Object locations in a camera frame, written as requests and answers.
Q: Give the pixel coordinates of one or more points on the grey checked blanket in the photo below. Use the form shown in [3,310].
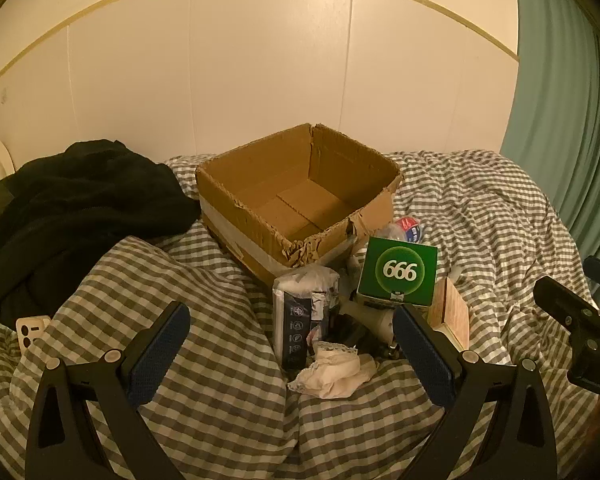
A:
[480,220]

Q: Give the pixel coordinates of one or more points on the clear bottle red blue label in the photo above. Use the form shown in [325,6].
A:
[407,230]

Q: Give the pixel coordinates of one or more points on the green curtain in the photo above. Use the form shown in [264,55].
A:
[570,85]

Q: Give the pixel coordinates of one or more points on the white tissue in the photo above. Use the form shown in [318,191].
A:
[335,372]

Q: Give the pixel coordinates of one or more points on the torn cardboard box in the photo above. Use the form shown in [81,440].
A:
[260,255]

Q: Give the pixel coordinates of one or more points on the cream smartphone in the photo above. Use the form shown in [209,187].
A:
[30,332]

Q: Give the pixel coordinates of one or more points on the green printed carton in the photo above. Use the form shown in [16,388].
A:
[400,270]

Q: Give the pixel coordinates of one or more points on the black cloth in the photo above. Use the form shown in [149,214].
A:
[80,210]

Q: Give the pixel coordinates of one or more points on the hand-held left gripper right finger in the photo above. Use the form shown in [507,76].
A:
[425,360]

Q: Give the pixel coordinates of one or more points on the white and black packet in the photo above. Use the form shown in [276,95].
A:
[300,310]

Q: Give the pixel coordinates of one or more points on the wooden block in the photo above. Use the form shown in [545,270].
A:
[450,315]

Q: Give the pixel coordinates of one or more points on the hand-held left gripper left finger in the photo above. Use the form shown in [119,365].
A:
[159,357]

